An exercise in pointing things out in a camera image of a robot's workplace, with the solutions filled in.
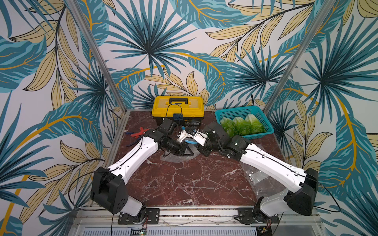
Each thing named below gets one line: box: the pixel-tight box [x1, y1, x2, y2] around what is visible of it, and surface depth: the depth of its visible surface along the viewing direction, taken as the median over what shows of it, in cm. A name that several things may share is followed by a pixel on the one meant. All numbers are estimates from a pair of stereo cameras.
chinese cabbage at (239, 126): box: [232, 116, 247, 137], surface depth 100 cm
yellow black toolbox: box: [151, 95, 205, 127], surface depth 100 cm
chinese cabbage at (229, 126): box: [220, 117, 238, 138], surface depth 100 cm
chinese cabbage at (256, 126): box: [245, 114, 267, 136], surface depth 102 cm
